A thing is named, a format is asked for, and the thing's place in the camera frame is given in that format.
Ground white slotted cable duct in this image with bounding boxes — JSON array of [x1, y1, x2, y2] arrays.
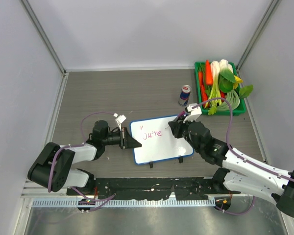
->
[[32, 197, 215, 208]]

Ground magenta capped marker pen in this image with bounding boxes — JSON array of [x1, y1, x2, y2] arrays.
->
[[173, 111, 186, 121]]

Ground pale green toy beans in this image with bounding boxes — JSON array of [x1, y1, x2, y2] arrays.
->
[[217, 90, 240, 112]]

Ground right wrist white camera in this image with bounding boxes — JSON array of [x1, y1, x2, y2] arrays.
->
[[183, 103, 202, 123]]

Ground blue framed whiteboard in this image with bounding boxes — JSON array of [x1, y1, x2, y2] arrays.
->
[[130, 115, 194, 165]]

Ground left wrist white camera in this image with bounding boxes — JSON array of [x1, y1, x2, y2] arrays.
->
[[113, 113, 126, 130]]

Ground green toy leafy vegetable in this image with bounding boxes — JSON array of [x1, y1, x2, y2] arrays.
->
[[219, 68, 253, 99]]

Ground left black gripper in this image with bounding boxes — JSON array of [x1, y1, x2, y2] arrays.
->
[[102, 127, 141, 149]]

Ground green plastic tray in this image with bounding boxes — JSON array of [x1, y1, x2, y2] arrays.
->
[[195, 62, 246, 116]]

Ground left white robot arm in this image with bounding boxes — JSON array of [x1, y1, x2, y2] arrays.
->
[[27, 120, 142, 195]]

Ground small orange toy carrot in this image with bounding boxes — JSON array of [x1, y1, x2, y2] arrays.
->
[[198, 71, 208, 101]]

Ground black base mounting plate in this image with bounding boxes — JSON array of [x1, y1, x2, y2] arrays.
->
[[78, 177, 230, 201]]

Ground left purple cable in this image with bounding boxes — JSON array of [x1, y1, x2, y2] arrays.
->
[[47, 111, 118, 212]]

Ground blue silver energy drink can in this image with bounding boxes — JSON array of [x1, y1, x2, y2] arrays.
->
[[178, 85, 192, 106]]

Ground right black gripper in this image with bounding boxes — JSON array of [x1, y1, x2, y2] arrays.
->
[[169, 115, 201, 153]]

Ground large orange toy carrot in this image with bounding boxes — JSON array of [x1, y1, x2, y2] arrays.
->
[[205, 60, 213, 86]]

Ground wrist white camera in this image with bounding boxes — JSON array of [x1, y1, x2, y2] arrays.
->
[[113, 113, 126, 130], [183, 103, 202, 123]]

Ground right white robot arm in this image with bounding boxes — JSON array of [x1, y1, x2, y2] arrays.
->
[[169, 117, 294, 218]]

